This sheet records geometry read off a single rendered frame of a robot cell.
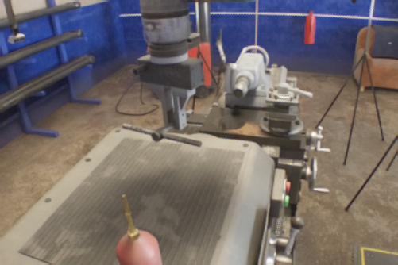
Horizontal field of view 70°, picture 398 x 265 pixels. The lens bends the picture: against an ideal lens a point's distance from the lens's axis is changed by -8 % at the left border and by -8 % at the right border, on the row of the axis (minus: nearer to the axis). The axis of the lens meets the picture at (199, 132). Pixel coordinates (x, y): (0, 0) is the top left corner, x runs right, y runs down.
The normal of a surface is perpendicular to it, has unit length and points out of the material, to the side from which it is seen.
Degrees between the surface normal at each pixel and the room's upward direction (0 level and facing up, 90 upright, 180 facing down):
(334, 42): 90
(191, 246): 0
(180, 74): 90
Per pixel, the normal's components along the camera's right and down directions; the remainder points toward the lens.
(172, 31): 0.36, 0.44
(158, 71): -0.51, 0.44
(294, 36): -0.29, 0.48
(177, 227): -0.05, -0.87
